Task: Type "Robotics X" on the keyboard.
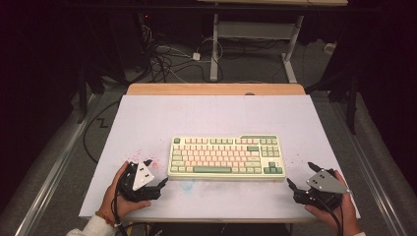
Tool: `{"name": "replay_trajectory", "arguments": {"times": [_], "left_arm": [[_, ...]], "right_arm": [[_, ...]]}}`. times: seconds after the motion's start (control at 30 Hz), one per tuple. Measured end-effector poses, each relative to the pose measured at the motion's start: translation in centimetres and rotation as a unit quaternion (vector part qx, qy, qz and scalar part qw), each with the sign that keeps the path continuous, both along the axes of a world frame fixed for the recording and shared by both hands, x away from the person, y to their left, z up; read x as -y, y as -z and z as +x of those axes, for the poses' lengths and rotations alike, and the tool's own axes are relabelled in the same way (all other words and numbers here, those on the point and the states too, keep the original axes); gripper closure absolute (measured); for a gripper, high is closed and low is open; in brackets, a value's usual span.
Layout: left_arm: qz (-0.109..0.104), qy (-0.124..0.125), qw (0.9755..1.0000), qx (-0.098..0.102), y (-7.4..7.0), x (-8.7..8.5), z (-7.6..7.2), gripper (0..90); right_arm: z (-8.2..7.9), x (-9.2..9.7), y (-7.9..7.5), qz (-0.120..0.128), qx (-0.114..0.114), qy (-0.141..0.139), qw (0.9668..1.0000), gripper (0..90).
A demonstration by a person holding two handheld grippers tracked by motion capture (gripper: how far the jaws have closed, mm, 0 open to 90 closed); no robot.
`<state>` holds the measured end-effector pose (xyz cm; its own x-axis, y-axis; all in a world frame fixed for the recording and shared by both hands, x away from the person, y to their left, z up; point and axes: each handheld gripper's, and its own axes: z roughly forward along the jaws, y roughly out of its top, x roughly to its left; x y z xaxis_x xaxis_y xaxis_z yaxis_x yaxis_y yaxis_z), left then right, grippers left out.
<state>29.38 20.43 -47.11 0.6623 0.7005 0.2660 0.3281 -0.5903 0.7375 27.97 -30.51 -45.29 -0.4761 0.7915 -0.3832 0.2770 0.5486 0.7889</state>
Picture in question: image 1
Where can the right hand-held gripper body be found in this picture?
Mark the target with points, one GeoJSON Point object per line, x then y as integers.
{"type": "Point", "coordinates": [324, 185]}

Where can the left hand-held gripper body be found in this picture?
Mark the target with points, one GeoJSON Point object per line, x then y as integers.
{"type": "Point", "coordinates": [142, 175]}

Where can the cream pink green keyboard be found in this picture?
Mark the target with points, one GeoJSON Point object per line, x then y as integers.
{"type": "Point", "coordinates": [223, 154]}

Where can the person's right hand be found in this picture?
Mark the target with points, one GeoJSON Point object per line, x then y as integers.
{"type": "Point", "coordinates": [349, 213]}

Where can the person's left hand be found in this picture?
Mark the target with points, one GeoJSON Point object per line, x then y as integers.
{"type": "Point", "coordinates": [111, 200]}

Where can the black metal stand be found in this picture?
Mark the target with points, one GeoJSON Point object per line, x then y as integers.
{"type": "Point", "coordinates": [82, 98]}
{"type": "Point", "coordinates": [352, 105]}

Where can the white table mat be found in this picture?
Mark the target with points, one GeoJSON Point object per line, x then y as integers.
{"type": "Point", "coordinates": [213, 114]}

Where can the white power adapter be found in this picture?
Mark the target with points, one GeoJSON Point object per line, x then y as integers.
{"type": "Point", "coordinates": [196, 56]}

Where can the white power strip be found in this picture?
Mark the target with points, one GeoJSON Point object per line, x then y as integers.
{"type": "Point", "coordinates": [329, 48]}

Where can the metal floor rail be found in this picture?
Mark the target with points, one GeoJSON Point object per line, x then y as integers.
{"type": "Point", "coordinates": [377, 193]}
{"type": "Point", "coordinates": [49, 183]}

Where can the white metal desk frame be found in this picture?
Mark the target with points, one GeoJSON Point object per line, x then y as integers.
{"type": "Point", "coordinates": [214, 49]}

